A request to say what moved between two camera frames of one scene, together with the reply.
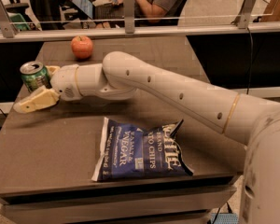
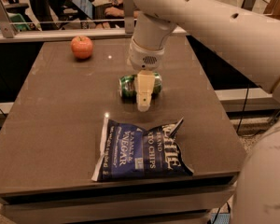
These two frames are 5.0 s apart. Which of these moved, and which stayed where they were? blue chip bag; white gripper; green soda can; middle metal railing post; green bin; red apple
Moved: green soda can; white gripper
Stayed: red apple; middle metal railing post; blue chip bag; green bin
